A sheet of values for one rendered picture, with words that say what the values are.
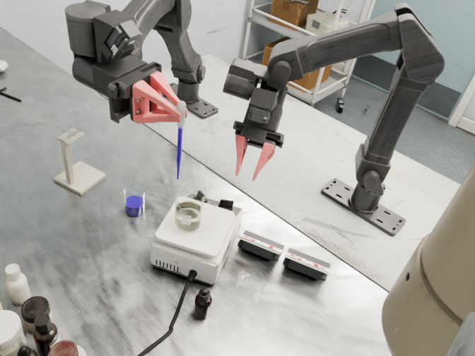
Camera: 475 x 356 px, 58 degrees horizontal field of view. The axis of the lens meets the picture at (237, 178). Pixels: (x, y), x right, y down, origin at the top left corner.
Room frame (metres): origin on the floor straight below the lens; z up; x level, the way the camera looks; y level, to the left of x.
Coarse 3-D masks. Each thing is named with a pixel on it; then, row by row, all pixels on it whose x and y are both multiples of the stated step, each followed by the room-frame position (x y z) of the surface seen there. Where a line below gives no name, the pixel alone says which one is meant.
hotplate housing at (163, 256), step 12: (240, 216) 0.63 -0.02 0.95; (156, 240) 0.51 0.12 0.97; (228, 240) 0.54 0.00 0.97; (156, 252) 0.50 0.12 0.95; (168, 252) 0.49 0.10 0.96; (180, 252) 0.49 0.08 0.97; (192, 252) 0.50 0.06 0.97; (156, 264) 0.50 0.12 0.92; (168, 264) 0.49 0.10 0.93; (180, 264) 0.49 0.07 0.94; (192, 264) 0.49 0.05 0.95; (204, 264) 0.48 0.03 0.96; (216, 264) 0.48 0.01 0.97; (192, 276) 0.47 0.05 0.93; (204, 276) 0.48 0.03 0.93; (216, 276) 0.48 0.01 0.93
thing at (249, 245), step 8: (248, 232) 0.63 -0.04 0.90; (240, 240) 0.60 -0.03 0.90; (248, 240) 0.58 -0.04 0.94; (264, 240) 0.62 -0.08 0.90; (248, 248) 0.58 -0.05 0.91; (256, 248) 0.58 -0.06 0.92; (264, 248) 0.56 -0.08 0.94; (280, 248) 0.60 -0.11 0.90; (264, 256) 0.57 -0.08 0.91; (272, 256) 0.57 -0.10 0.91
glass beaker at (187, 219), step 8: (184, 184) 0.57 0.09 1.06; (176, 192) 0.55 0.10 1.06; (184, 192) 0.57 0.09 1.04; (192, 192) 0.57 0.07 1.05; (200, 192) 0.56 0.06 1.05; (176, 200) 0.53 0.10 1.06; (184, 200) 0.57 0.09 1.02; (192, 200) 0.57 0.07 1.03; (200, 200) 0.56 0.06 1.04; (176, 208) 0.53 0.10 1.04; (184, 208) 0.52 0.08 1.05; (192, 208) 0.52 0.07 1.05; (200, 208) 0.53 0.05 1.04; (176, 216) 0.53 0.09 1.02; (184, 216) 0.52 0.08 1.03; (192, 216) 0.52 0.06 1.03; (200, 216) 0.54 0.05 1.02; (176, 224) 0.53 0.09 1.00; (184, 224) 0.52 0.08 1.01; (192, 224) 0.52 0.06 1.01; (200, 224) 0.54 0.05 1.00; (184, 232) 0.52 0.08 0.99
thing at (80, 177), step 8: (64, 136) 0.69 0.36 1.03; (72, 136) 0.69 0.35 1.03; (80, 136) 0.70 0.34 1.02; (64, 144) 0.67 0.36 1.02; (64, 152) 0.67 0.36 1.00; (64, 160) 0.68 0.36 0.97; (72, 168) 0.68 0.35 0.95; (80, 168) 0.73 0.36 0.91; (88, 168) 0.74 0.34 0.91; (64, 176) 0.70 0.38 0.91; (72, 176) 0.68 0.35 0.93; (80, 176) 0.71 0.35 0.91; (88, 176) 0.71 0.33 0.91; (96, 176) 0.72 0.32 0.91; (104, 176) 0.72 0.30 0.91; (64, 184) 0.67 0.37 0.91; (72, 184) 0.68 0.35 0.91; (80, 184) 0.68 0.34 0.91; (88, 184) 0.68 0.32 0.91; (80, 192) 0.66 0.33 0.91
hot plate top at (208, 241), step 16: (208, 208) 0.59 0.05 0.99; (160, 224) 0.53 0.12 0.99; (208, 224) 0.55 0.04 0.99; (224, 224) 0.56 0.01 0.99; (160, 240) 0.50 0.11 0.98; (176, 240) 0.50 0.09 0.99; (192, 240) 0.51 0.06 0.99; (208, 240) 0.51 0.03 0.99; (224, 240) 0.52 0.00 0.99; (208, 256) 0.48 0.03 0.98
